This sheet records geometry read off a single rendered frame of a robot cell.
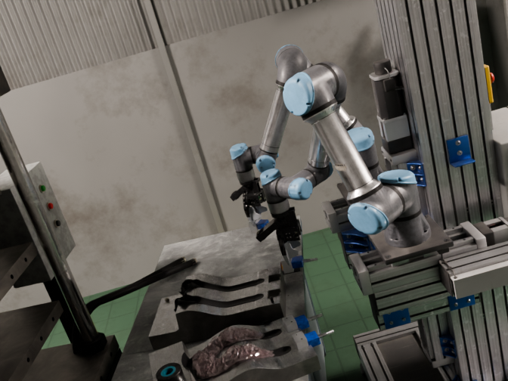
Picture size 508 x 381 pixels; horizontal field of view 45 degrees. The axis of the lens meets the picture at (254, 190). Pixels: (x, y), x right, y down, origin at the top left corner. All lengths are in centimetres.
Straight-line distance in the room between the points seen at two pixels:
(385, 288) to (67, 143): 284
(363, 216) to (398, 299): 38
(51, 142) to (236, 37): 145
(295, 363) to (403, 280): 45
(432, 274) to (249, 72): 246
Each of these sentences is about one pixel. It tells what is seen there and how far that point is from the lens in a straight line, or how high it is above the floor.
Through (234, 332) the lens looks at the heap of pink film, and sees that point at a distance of 205.
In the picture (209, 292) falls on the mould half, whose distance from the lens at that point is 232.
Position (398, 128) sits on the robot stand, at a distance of 217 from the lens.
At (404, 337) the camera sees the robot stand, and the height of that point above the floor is 21.
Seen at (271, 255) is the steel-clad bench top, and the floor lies 80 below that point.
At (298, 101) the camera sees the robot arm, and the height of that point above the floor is 158.
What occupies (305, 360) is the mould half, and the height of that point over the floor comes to 85.
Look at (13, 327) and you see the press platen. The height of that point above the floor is 104.
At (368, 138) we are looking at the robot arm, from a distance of 241.
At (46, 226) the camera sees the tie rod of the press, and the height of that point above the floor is 133.
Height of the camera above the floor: 203
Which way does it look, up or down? 21 degrees down
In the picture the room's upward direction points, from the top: 16 degrees counter-clockwise
